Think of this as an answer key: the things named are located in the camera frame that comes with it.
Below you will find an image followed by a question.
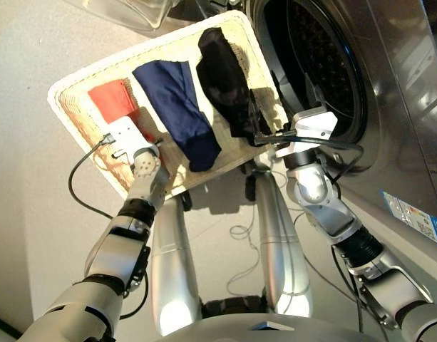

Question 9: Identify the red cloth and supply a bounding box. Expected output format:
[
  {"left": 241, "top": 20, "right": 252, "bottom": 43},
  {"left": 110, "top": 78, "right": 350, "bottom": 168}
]
[{"left": 88, "top": 78, "right": 158, "bottom": 143}]

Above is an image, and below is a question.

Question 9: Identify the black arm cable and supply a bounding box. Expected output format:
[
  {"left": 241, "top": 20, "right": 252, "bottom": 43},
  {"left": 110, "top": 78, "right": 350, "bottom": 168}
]
[
  {"left": 274, "top": 132, "right": 390, "bottom": 342},
  {"left": 67, "top": 133, "right": 150, "bottom": 321}
]

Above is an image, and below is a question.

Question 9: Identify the black wheeled basket stand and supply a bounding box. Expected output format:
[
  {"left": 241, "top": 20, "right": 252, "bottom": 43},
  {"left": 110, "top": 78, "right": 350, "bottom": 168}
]
[{"left": 175, "top": 156, "right": 276, "bottom": 213}]

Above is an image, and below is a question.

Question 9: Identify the grey washing machine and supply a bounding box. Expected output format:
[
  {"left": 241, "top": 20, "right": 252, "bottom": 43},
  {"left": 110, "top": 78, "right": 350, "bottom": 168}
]
[{"left": 207, "top": 0, "right": 437, "bottom": 286}]

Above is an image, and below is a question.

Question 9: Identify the round glass washer door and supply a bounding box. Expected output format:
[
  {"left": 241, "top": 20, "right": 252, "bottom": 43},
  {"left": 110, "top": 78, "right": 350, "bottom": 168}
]
[{"left": 61, "top": 0, "right": 214, "bottom": 36}]

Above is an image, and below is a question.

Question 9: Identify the grey robot torso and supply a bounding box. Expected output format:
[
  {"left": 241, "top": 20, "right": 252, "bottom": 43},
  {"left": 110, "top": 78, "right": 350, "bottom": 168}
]
[{"left": 153, "top": 296, "right": 386, "bottom": 342}]

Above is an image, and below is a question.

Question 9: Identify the black cloth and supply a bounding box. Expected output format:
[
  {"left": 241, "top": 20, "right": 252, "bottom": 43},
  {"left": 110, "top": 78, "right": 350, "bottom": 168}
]
[{"left": 195, "top": 27, "right": 276, "bottom": 147}]

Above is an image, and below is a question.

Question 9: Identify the silver robot leg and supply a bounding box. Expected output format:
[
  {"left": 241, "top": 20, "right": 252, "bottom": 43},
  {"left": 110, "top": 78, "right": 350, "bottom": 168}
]
[
  {"left": 148, "top": 194, "right": 201, "bottom": 338},
  {"left": 255, "top": 160, "right": 314, "bottom": 318}
]

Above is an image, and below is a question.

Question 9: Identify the pale woven basket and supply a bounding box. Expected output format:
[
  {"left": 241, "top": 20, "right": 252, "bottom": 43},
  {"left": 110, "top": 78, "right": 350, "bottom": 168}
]
[{"left": 46, "top": 9, "right": 290, "bottom": 200}]

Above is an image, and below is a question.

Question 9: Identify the navy blue cloth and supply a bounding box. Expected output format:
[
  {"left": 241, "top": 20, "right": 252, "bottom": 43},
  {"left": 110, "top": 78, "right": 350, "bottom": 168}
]
[{"left": 131, "top": 59, "right": 222, "bottom": 172}]

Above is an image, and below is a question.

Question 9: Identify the blue energy label sticker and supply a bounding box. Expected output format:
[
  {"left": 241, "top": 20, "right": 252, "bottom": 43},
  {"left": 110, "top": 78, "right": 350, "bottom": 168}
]
[{"left": 380, "top": 190, "right": 437, "bottom": 247}]

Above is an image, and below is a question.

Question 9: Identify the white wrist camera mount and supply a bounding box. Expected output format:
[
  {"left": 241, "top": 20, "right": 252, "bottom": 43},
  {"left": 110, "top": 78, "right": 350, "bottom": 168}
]
[
  {"left": 274, "top": 108, "right": 339, "bottom": 160},
  {"left": 106, "top": 115, "right": 160, "bottom": 167}
]

